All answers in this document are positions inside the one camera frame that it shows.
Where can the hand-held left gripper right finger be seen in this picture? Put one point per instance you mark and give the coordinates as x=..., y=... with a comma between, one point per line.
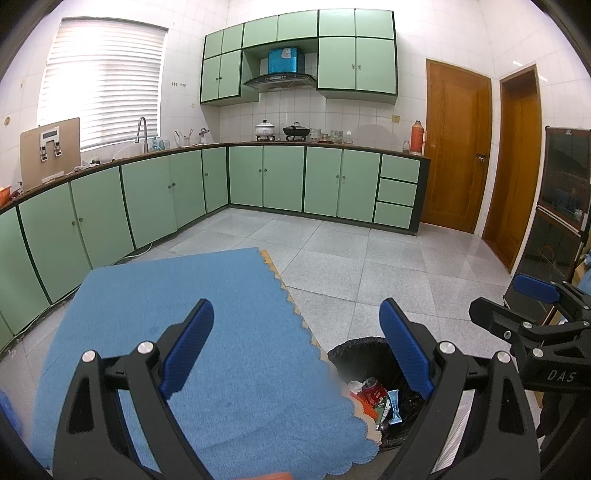
x=408, y=350

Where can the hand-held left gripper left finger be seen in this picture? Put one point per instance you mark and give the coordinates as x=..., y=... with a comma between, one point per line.
x=187, y=350

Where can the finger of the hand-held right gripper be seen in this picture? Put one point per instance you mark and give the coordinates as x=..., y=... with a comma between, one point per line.
x=535, y=288
x=496, y=318

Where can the black trash bin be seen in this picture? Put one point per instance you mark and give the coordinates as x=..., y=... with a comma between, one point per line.
x=360, y=357

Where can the red drink can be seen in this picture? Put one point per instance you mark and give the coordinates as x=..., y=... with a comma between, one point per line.
x=375, y=392

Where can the light blue drink carton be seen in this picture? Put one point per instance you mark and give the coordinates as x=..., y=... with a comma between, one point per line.
x=395, y=408

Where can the white tissue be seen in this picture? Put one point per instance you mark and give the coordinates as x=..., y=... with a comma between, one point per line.
x=355, y=386

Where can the orange foam net sleeve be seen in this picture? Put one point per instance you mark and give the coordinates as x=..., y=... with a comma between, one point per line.
x=364, y=408

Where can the blue tablecloth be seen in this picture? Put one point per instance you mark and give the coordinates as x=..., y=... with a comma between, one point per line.
x=231, y=346

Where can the narrow wooden door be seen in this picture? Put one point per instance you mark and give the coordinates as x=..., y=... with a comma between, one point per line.
x=512, y=175

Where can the dark glass cabinet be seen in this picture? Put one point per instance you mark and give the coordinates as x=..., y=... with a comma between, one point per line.
x=563, y=170

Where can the red thermos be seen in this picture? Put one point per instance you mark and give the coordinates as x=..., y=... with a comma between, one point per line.
x=417, y=141

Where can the blue plastic bag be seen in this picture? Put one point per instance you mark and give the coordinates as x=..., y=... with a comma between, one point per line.
x=3, y=406

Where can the green base cabinets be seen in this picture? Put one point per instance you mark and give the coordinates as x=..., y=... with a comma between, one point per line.
x=277, y=175

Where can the utensil holder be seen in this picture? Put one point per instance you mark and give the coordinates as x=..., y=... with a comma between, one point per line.
x=182, y=140

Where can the steel kitchen faucet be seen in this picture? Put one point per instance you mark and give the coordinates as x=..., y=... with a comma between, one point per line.
x=141, y=123

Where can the white cooking pot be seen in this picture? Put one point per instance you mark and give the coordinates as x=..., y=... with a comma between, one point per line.
x=265, y=130

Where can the tan board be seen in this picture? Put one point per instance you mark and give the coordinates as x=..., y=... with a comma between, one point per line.
x=32, y=170

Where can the orange plastic basin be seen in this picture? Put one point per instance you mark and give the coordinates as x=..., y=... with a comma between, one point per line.
x=4, y=196

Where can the black wok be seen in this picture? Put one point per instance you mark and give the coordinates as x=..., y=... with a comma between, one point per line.
x=296, y=132

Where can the white clip device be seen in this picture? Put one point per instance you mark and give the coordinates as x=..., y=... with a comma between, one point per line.
x=51, y=141

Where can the white window blind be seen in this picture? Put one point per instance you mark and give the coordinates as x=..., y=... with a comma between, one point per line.
x=101, y=83

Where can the range hood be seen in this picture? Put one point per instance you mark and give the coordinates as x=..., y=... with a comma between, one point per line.
x=279, y=81

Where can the green wall cabinets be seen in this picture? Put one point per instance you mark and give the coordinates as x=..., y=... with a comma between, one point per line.
x=355, y=64

